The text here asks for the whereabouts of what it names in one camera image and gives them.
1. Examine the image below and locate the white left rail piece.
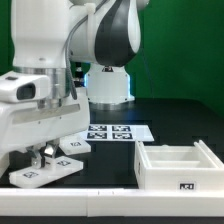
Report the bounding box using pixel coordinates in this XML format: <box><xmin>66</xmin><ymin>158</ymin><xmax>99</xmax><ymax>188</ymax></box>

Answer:
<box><xmin>0</xmin><ymin>154</ymin><xmax>10</xmax><ymax>178</ymax></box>

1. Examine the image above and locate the white front rail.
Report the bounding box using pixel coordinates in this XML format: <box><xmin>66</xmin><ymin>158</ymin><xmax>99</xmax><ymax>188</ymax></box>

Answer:
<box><xmin>0</xmin><ymin>188</ymin><xmax>224</xmax><ymax>217</ymax></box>

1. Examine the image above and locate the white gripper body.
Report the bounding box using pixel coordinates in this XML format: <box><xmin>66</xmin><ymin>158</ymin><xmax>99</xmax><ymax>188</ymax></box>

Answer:
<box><xmin>0</xmin><ymin>96</ymin><xmax>90</xmax><ymax>154</ymax></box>

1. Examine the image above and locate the white door panel with tags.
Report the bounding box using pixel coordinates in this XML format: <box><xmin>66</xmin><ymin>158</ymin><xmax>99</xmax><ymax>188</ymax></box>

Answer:
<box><xmin>59</xmin><ymin>134</ymin><xmax>91</xmax><ymax>155</ymax></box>

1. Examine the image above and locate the white cabinet body box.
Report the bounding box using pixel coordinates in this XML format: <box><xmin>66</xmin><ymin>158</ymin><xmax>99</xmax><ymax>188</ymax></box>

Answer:
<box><xmin>134</xmin><ymin>140</ymin><xmax>224</xmax><ymax>192</ymax></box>

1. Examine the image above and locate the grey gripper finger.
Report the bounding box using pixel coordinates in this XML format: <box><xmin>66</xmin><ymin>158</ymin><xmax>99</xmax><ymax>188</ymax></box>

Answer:
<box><xmin>44</xmin><ymin>139</ymin><xmax>60</xmax><ymax>158</ymax></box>
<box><xmin>26</xmin><ymin>145</ymin><xmax>45</xmax><ymax>169</ymax></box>

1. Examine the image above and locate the white marker sheet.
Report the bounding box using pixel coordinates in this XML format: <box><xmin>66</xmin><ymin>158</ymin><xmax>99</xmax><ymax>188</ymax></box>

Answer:
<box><xmin>79</xmin><ymin>124</ymin><xmax>154</xmax><ymax>142</ymax></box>

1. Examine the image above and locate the white door panel with knob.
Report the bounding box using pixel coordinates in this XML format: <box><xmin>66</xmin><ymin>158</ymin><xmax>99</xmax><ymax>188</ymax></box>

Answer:
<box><xmin>9</xmin><ymin>156</ymin><xmax>83</xmax><ymax>189</ymax></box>

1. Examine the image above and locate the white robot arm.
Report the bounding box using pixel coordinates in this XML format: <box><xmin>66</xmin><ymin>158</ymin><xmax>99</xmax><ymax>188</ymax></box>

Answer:
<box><xmin>0</xmin><ymin>0</ymin><xmax>150</xmax><ymax>168</ymax></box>

